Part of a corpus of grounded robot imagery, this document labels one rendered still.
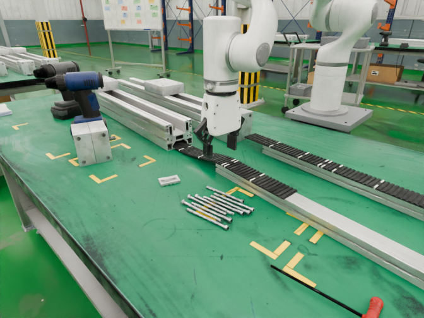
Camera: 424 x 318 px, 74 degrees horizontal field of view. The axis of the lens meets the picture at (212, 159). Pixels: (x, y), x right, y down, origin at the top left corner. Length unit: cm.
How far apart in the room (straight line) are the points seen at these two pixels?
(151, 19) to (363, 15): 563
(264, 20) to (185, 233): 44
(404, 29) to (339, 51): 721
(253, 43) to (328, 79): 66
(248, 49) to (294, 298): 45
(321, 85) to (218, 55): 67
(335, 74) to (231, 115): 62
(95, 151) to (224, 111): 39
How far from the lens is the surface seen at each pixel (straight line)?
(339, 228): 58
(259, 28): 62
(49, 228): 166
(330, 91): 124
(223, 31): 65
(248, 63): 61
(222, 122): 69
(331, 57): 122
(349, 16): 120
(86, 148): 86
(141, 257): 54
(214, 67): 66
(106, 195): 72
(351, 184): 77
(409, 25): 839
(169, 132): 89
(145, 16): 663
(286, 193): 64
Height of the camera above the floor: 115
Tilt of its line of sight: 26 degrees down
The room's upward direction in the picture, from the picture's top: straight up
